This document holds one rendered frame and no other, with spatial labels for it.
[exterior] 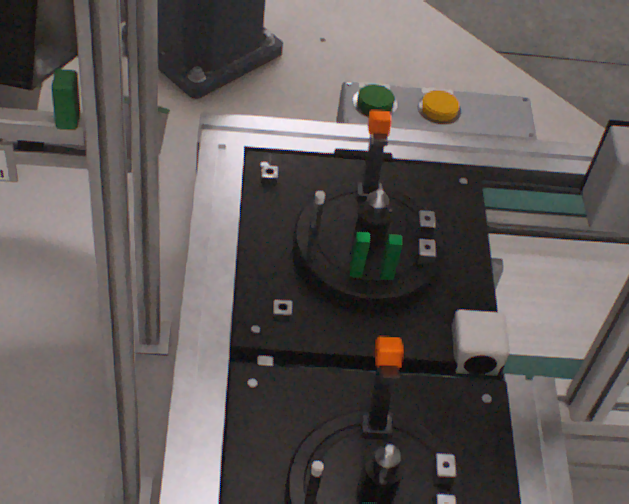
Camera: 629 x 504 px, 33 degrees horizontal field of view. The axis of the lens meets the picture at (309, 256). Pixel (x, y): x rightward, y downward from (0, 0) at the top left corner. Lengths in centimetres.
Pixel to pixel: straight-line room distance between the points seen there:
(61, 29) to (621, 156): 38
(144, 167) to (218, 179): 21
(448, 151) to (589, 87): 171
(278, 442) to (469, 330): 20
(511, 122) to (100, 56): 68
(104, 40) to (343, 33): 87
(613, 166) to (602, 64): 215
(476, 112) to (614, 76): 172
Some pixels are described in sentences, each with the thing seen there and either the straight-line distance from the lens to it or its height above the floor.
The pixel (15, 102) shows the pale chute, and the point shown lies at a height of 105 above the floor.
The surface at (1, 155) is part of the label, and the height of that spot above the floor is 129.
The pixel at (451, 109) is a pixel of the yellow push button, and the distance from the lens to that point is 115.
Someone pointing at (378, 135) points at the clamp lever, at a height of 106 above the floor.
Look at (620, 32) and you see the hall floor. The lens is 303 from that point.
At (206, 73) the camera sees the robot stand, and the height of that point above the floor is 88.
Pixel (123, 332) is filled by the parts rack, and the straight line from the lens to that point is 74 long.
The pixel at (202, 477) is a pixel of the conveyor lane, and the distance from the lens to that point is 87.
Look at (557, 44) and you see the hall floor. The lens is 292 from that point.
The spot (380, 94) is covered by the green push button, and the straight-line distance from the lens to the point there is 115.
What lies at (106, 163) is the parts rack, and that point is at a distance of 62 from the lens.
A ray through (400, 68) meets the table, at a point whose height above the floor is 86.
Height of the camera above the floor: 173
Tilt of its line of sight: 50 degrees down
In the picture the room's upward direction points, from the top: 9 degrees clockwise
